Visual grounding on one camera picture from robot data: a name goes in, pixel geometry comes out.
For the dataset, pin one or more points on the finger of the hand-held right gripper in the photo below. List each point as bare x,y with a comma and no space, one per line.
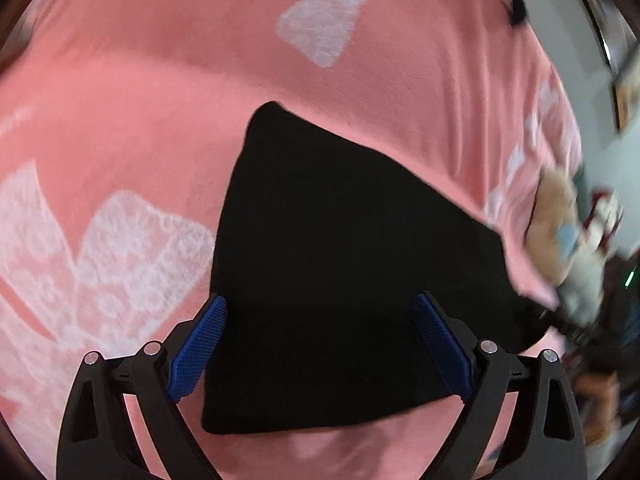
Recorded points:
567,327

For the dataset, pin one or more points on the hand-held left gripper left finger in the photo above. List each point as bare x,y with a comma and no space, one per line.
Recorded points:
200,345

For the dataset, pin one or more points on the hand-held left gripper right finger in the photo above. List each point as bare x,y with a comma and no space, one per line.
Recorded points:
440,345

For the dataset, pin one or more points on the black pants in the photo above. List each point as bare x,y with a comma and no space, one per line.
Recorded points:
350,260

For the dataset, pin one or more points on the person's right forearm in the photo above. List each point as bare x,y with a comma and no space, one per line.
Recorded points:
597,405

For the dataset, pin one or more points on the white and maroon plush toy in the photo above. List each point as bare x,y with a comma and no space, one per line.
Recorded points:
597,240

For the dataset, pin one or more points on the pink printed blanket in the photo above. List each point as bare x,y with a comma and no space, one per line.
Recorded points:
125,135

